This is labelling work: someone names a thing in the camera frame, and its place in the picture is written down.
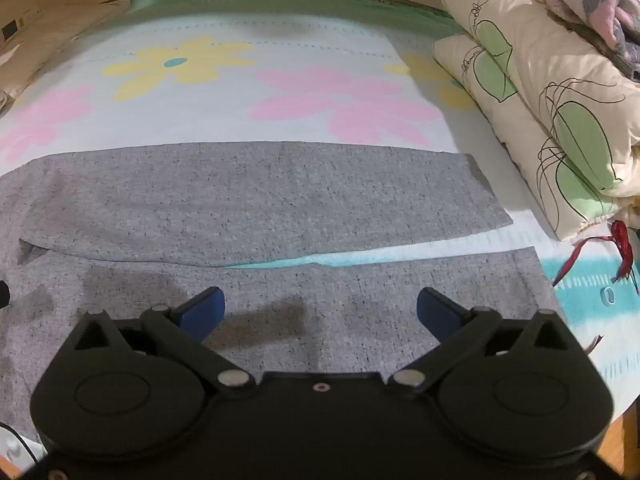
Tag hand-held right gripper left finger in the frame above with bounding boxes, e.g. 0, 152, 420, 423
74, 286, 255, 397

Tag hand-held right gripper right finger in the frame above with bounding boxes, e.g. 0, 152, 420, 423
386, 287, 587, 397

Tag grey pants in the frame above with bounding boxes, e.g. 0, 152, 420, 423
0, 140, 572, 441

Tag red ribbon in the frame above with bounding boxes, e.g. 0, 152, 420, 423
552, 219, 640, 297

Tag floral bed sheet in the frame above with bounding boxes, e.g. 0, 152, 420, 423
0, 0, 640, 413

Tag cream leaf print quilt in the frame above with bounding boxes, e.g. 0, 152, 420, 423
432, 0, 640, 244

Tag grey pink patterned blanket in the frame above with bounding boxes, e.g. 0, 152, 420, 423
540, 0, 640, 84

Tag black cable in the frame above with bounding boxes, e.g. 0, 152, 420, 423
0, 422, 42, 467

